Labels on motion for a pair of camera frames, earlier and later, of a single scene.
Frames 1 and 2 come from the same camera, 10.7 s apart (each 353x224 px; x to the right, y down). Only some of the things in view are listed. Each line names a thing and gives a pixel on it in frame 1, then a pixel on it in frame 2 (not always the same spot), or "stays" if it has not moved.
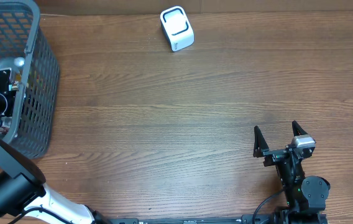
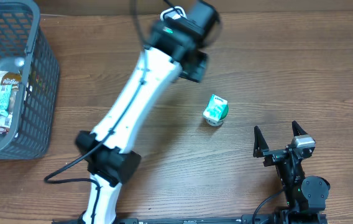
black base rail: (245, 219) stays
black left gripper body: (13, 90) → (197, 74)
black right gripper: (279, 154) stays
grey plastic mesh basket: (9, 37) stays
